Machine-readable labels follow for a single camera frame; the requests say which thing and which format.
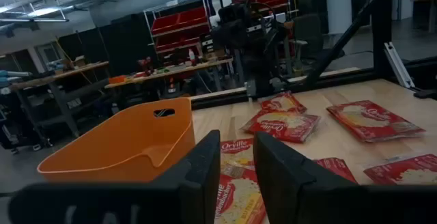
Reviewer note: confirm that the silver aluminium extrusion bar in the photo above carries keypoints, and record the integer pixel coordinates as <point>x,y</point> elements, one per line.
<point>397,63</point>

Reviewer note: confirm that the small orange tray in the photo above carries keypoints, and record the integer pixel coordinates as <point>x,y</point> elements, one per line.
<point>117,79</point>

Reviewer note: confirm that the black aluminium table frame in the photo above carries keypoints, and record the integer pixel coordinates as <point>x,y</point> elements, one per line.
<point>380,29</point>

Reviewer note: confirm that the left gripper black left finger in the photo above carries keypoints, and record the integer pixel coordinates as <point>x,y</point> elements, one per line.
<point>198,190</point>

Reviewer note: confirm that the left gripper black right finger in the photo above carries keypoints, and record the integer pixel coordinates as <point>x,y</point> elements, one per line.
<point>283,190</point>

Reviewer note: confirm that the orange plastic basket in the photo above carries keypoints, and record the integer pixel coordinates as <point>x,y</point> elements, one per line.
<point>112,149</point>

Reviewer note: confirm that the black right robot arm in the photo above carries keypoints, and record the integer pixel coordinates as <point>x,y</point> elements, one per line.
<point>259,63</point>

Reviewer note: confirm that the wooden-top workbench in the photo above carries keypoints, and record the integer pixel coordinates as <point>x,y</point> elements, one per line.
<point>58,75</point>
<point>170,69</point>

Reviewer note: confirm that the red Orville Redenbacher popcorn bag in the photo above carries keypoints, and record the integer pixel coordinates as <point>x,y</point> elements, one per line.
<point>242,196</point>
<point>237,155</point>
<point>283,102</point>
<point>406,171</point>
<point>336,167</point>
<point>283,126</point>
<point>372,119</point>

